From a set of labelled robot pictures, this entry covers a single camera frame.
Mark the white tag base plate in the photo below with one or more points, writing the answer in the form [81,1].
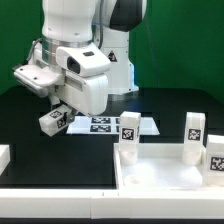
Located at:
[108,125]

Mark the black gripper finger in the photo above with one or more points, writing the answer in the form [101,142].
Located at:
[70,117]

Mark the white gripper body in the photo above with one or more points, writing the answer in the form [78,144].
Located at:
[87,95]

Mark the white obstacle fence rail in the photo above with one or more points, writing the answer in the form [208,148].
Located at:
[114,203]

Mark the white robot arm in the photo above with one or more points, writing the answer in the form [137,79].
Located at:
[78,23]

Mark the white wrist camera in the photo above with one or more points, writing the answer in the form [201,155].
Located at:
[85,62]

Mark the white square tabletop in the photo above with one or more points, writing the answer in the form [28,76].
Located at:
[159,166]

